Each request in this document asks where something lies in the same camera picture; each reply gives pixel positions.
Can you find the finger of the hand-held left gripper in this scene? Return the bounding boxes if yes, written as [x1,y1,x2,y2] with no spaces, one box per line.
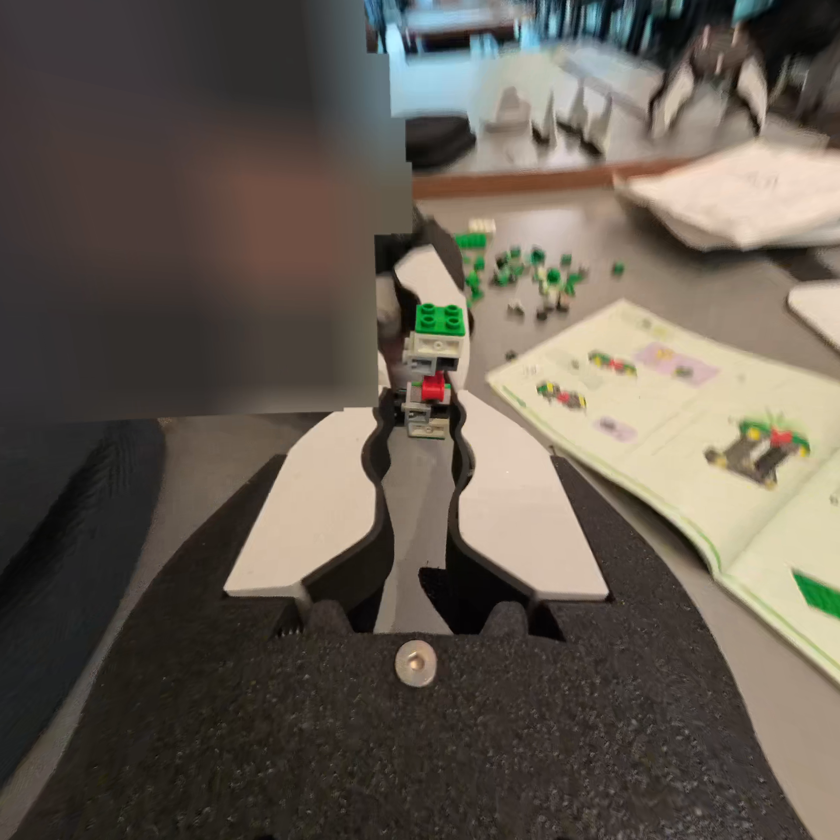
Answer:
[377,248,475,389]

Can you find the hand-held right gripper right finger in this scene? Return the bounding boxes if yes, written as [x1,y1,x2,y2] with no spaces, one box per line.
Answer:
[445,390,610,603]

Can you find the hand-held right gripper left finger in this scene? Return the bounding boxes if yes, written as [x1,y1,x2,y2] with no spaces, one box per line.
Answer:
[223,387,396,618]

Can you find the green and grey brick assembly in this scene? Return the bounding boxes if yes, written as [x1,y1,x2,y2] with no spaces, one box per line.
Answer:
[402,302,475,439]

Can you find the grey desk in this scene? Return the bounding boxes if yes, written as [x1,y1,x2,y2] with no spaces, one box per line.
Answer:
[0,190,840,840]

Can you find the scattered green toy bricks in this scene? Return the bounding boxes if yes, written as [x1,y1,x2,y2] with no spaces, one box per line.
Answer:
[453,217,626,322]

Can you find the brown-edged table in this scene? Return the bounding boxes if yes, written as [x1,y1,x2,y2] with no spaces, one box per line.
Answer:
[390,39,840,198]

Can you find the black round pouch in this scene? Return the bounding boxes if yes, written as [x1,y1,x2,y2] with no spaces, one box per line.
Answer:
[406,115,476,170]

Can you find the row of pale wedge objects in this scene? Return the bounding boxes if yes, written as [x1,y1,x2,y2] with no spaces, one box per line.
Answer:
[482,85,618,155]

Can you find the pale green instruction booklet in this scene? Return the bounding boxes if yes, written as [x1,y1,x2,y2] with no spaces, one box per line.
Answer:
[486,298,840,690]

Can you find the white paper stack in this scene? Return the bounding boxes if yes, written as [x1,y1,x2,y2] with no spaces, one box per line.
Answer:
[613,141,840,253]

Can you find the black and white device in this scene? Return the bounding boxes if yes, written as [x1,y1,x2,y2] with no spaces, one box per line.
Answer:
[648,23,770,140]

